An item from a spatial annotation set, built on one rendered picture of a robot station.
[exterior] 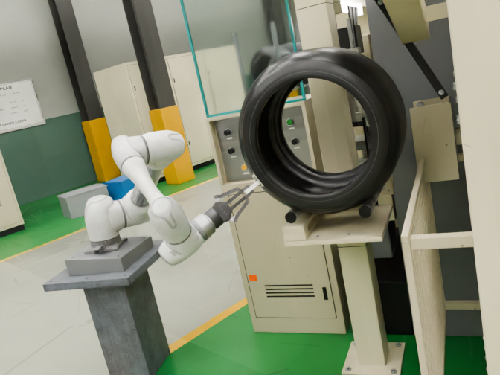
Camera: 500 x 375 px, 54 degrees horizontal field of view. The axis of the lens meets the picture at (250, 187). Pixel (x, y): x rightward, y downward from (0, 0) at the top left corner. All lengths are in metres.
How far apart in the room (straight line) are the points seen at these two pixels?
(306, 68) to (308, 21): 0.43
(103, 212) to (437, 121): 1.63
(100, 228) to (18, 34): 7.77
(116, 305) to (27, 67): 7.76
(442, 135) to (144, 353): 1.83
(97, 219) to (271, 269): 0.96
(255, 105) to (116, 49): 9.19
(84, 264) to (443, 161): 1.74
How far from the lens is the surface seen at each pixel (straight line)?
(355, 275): 2.31
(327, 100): 2.09
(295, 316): 2.83
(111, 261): 2.53
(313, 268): 2.65
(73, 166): 10.18
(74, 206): 7.30
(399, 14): 1.67
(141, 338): 2.76
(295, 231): 1.87
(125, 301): 2.66
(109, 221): 2.62
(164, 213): 1.58
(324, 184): 2.06
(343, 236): 1.85
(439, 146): 2.00
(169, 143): 2.16
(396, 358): 2.57
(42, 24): 10.33
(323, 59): 1.70
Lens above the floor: 1.46
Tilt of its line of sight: 13 degrees down
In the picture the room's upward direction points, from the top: 12 degrees counter-clockwise
